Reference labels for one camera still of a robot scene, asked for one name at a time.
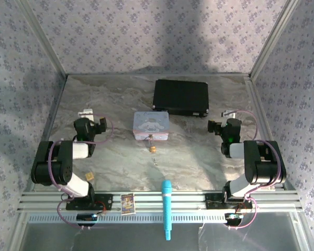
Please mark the pale cartoon tin box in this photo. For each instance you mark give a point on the pale cartoon tin box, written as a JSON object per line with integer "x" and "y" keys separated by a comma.
{"x": 150, "y": 123}

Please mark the small brass padlock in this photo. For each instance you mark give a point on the small brass padlock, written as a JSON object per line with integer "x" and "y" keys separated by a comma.
{"x": 153, "y": 149}

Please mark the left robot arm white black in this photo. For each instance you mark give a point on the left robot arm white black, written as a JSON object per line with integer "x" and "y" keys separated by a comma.
{"x": 65, "y": 162}

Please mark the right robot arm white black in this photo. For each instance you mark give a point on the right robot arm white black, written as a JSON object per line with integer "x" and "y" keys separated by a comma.
{"x": 264, "y": 167}

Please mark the black hard case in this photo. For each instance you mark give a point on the black hard case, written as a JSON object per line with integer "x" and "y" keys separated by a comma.
{"x": 180, "y": 96}

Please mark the small yellow cube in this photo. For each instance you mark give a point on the small yellow cube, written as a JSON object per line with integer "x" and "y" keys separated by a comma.
{"x": 89, "y": 176}

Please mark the small cartoon picture card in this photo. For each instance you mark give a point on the small cartoon picture card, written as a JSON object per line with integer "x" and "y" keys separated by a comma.
{"x": 127, "y": 204}

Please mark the black right electronics module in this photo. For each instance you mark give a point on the black right electronics module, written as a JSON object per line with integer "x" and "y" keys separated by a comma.
{"x": 234, "y": 217}

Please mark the black electronics module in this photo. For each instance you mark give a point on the black electronics module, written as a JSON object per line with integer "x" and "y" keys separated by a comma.
{"x": 86, "y": 217}
{"x": 234, "y": 217}

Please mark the black left electronics module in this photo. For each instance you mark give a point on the black left electronics module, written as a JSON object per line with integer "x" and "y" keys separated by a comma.
{"x": 86, "y": 217}

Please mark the blue toy microphone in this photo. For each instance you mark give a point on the blue toy microphone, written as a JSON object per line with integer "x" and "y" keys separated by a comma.
{"x": 166, "y": 206}

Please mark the aluminium right side rail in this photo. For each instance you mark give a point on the aluminium right side rail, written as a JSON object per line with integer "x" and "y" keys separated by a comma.
{"x": 259, "y": 117}

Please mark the aluminium left side rail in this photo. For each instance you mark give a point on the aluminium left side rail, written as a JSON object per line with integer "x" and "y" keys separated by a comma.
{"x": 51, "y": 117}

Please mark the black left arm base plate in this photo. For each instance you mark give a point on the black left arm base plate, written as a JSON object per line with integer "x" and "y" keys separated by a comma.
{"x": 106, "y": 200}

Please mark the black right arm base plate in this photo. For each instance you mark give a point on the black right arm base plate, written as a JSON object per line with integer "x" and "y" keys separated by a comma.
{"x": 212, "y": 202}

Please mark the aluminium front frame rail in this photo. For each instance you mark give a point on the aluminium front frame rail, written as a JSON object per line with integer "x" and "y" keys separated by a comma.
{"x": 146, "y": 201}

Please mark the aluminium left corner post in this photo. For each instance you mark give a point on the aluminium left corner post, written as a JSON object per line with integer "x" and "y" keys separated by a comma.
{"x": 42, "y": 36}

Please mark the aluminium corner post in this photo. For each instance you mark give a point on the aluminium corner post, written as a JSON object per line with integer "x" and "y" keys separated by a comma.
{"x": 42, "y": 36}
{"x": 273, "y": 36}

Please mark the aluminium right corner post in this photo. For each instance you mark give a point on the aluminium right corner post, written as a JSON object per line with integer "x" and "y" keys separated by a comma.
{"x": 273, "y": 36}

